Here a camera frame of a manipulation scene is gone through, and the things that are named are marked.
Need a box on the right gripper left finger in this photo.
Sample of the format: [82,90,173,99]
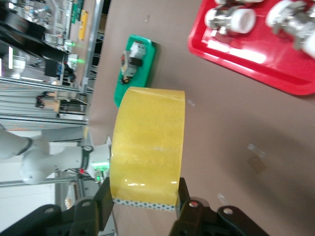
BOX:
[70,176,115,236]

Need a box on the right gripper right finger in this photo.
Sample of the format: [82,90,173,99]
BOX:
[169,177,211,236]

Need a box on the yellow packing tape roll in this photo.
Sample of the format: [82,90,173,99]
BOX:
[110,86,186,212]

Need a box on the green plastic tray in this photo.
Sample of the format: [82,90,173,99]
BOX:
[113,33,158,109]

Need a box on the red plastic tray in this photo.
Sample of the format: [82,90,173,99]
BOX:
[187,0,315,96]

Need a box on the black round buzzer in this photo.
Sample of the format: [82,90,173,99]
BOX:
[128,57,143,67]

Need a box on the white circuit breaker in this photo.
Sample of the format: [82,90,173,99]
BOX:
[129,41,147,59]

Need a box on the yellow background object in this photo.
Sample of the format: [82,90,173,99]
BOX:
[78,9,89,40]

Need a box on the grey on off switch box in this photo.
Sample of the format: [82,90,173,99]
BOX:
[120,50,138,77]

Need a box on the aluminium frame post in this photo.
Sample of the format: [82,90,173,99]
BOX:
[82,0,105,94]

